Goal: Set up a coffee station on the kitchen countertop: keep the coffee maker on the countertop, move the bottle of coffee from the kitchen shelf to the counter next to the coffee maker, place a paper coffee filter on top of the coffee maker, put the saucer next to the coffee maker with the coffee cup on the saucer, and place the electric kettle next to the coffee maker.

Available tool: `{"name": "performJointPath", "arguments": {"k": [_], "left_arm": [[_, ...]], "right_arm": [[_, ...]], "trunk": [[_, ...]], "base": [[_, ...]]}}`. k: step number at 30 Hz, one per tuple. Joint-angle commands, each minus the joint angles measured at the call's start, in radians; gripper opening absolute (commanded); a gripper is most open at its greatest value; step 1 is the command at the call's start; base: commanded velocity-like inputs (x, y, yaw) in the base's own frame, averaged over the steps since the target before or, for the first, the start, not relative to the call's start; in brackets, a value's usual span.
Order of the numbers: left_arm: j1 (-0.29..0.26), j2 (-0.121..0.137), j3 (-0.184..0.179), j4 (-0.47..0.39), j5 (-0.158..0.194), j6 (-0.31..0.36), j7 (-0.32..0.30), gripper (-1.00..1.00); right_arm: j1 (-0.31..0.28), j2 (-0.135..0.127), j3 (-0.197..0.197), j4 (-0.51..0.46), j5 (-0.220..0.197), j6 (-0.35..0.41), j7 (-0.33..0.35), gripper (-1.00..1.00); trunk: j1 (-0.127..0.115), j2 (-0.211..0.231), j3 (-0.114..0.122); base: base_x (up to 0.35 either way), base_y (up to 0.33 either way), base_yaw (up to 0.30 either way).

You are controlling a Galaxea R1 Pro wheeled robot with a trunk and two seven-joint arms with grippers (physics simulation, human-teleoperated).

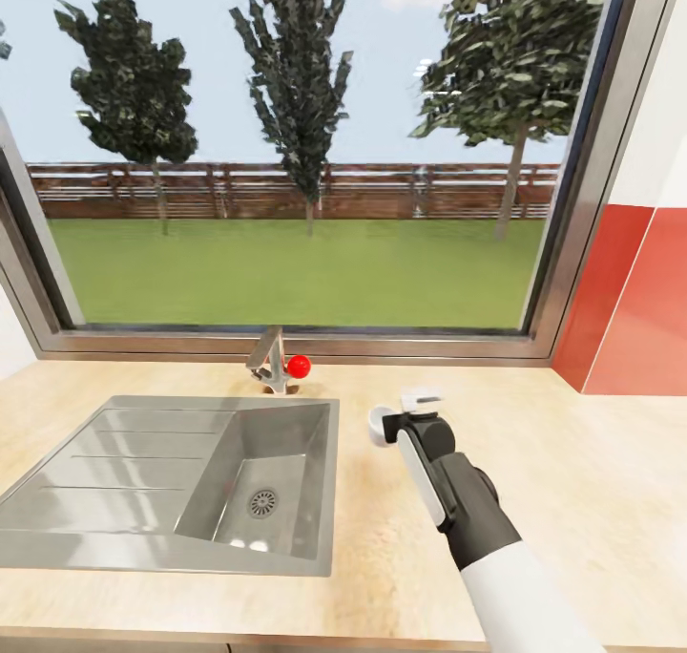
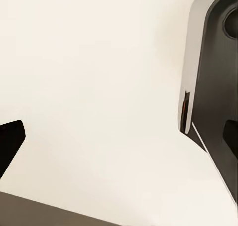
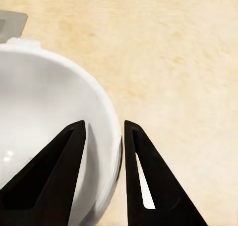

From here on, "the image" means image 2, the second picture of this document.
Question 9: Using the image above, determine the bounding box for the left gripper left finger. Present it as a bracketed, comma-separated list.
[0, 120, 26, 179]

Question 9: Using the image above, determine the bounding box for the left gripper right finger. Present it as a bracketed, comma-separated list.
[222, 119, 238, 160]

